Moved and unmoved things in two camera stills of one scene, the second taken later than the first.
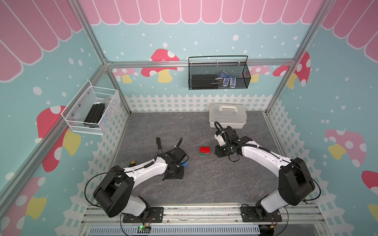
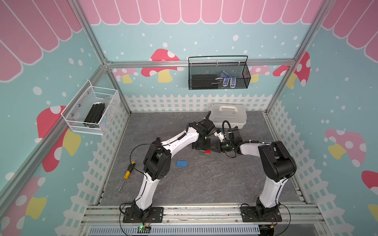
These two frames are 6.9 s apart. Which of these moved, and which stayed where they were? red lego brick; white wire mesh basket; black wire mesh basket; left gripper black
Moved: left gripper black
Stayed: white wire mesh basket; red lego brick; black wire mesh basket
